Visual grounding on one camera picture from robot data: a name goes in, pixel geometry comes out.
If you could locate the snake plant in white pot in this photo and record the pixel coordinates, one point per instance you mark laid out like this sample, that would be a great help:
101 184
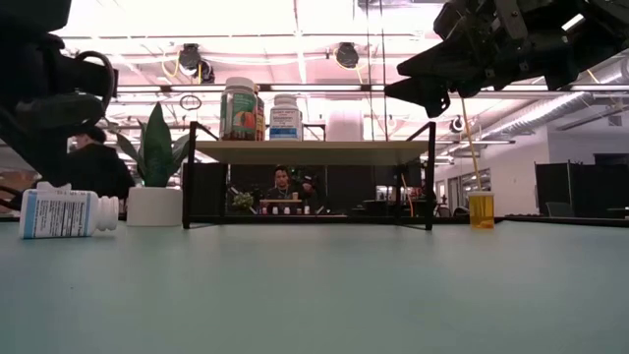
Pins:
154 206

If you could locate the white bottle blue-striped label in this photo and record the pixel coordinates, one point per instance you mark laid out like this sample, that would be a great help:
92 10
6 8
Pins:
59 216

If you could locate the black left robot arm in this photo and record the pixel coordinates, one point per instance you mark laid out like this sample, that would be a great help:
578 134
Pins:
29 59

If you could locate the black overhead frame bar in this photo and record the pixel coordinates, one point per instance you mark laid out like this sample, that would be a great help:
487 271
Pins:
314 89

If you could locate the white Trader Joe's melatonin bottle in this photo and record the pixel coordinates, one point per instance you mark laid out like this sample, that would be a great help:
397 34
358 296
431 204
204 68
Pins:
285 120

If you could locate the black office partition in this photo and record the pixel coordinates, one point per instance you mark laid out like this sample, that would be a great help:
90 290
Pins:
589 182

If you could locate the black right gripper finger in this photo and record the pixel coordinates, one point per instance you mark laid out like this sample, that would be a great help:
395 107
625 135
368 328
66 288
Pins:
437 64
427 93

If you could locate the silver ventilation duct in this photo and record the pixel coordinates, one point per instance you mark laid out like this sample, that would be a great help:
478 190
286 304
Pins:
550 113

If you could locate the large white-capped labelled bottle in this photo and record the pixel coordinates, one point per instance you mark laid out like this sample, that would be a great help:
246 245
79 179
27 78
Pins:
238 110

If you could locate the person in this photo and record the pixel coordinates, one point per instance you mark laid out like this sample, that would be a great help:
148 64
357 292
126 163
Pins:
98 169
282 189

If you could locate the wooden shelf black metal frame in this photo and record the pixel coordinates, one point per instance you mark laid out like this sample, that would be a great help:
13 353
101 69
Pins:
319 152

